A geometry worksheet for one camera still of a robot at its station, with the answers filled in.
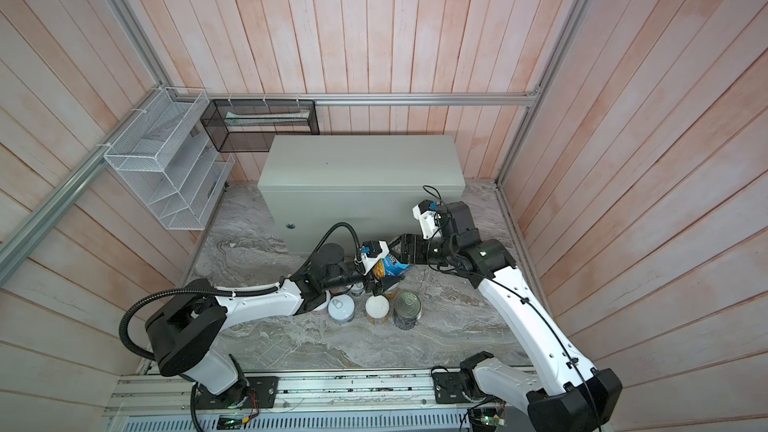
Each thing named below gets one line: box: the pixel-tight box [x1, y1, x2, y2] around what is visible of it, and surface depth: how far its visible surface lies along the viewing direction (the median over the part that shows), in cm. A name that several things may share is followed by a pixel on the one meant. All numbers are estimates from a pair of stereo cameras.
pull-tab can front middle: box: [327, 294, 355, 324], surface depth 83 cm
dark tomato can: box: [393, 291, 422, 331], surface depth 80 cm
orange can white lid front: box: [365, 295, 390, 325], surface depth 83 cm
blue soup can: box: [373, 253, 411, 280], surface depth 72 cm
